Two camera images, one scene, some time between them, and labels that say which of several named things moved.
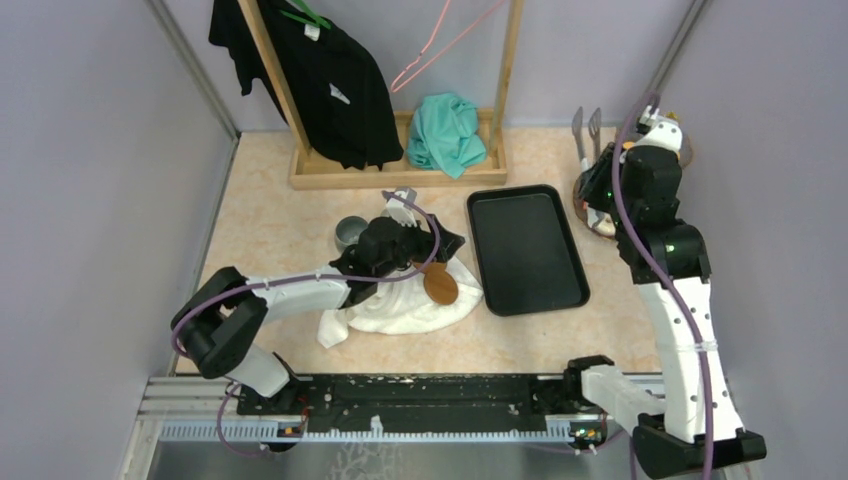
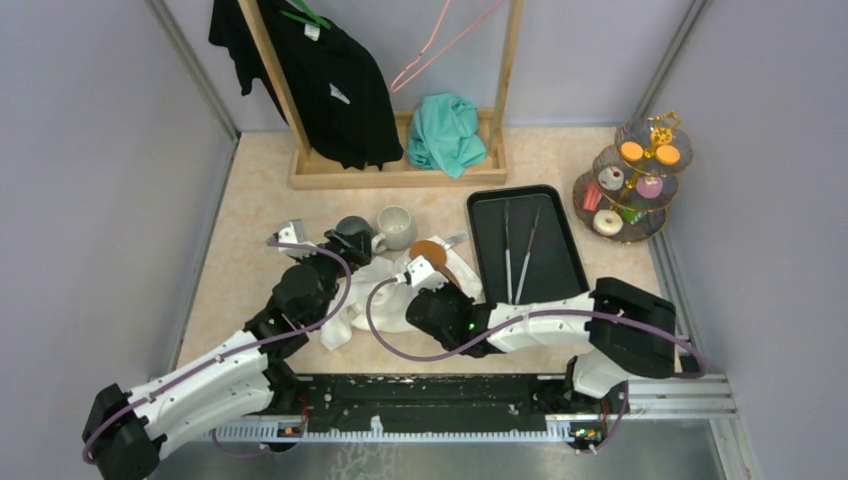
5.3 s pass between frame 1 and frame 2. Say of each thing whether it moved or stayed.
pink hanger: stayed
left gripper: moved
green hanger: stayed
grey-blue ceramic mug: stayed
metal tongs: moved
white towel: stayed
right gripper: moved
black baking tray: stayed
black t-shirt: stayed
